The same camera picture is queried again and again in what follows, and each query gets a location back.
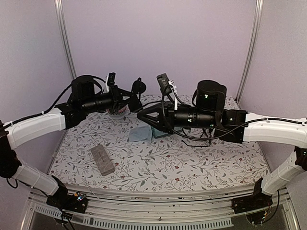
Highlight front aluminium rail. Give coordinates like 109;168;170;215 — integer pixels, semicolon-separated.
22;185;299;230

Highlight left aluminium post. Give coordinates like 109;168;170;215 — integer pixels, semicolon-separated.
54;0;77;81

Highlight beige-grey glasses case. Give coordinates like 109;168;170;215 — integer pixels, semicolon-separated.
90;145;115;176

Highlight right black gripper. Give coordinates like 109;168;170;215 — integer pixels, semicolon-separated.
137;100;216;134

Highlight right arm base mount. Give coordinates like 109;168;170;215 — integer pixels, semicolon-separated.
231;178;273;214

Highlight black aviator sunglasses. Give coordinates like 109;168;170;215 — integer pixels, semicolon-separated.
128;77;147;112

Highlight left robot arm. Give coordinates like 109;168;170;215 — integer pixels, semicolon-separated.
0;73;137;208

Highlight right aluminium post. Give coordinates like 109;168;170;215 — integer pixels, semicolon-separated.
236;0;264;104

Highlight crumpled light blue cloth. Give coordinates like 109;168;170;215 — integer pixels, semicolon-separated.
129;126;152;142

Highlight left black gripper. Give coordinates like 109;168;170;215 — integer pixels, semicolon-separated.
82;85;137;114

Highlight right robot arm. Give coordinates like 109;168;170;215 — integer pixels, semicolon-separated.
137;80;307;209

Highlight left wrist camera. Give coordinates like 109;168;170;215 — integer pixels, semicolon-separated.
105;72;116;92

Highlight thin black-framed glasses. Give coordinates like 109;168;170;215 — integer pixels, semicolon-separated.
181;128;213;148

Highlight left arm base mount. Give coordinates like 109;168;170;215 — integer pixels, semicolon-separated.
46;176;88;214

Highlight aluminium post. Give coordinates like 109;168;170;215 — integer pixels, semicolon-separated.
54;0;77;81
236;0;264;104

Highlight blue-grey glasses case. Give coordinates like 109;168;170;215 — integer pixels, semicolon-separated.
152;127;168;138

